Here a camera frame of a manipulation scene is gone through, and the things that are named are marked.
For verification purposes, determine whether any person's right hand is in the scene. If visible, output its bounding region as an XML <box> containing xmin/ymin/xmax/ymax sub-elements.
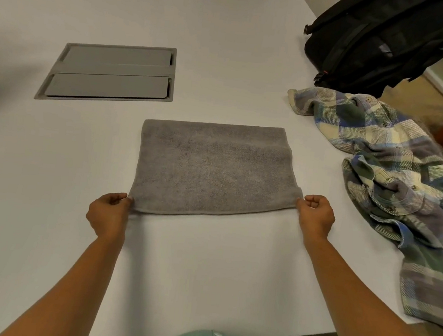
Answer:
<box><xmin>291</xmin><ymin>193</ymin><xmax>339</xmax><ymax>250</ymax></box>

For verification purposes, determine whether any person's left hand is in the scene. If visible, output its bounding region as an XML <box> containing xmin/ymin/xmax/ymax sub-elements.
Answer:
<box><xmin>83</xmin><ymin>189</ymin><xmax>136</xmax><ymax>244</ymax></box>

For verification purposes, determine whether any plaid flannel shirt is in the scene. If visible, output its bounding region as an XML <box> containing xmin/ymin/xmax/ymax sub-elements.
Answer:
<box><xmin>266</xmin><ymin>84</ymin><xmax>443</xmax><ymax>332</ymax></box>

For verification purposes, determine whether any grey towel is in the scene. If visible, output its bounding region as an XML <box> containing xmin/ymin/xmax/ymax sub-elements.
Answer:
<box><xmin>127</xmin><ymin>113</ymin><xmax>311</xmax><ymax>230</ymax></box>

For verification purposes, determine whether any black backpack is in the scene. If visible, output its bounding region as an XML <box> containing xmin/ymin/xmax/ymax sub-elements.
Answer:
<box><xmin>297</xmin><ymin>0</ymin><xmax>443</xmax><ymax>106</ymax></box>

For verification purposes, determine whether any person's right forearm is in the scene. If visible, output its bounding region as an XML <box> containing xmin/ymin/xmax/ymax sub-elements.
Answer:
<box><xmin>294</xmin><ymin>233</ymin><xmax>443</xmax><ymax>336</ymax></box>

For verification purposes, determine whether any person's left forearm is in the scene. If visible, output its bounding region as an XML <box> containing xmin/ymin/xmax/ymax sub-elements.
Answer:
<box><xmin>0</xmin><ymin>223</ymin><xmax>126</xmax><ymax>336</ymax></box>

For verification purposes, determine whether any grey table cable box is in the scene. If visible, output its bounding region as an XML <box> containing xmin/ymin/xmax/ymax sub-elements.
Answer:
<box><xmin>33</xmin><ymin>35</ymin><xmax>178</xmax><ymax>113</ymax></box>

